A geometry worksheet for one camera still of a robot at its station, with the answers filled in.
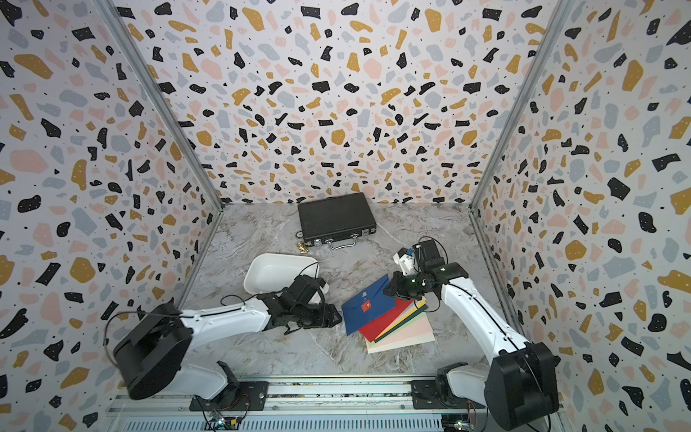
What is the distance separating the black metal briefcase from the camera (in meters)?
1.08

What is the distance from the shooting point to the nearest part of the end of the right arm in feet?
1.94

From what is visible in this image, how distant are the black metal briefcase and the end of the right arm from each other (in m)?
0.36
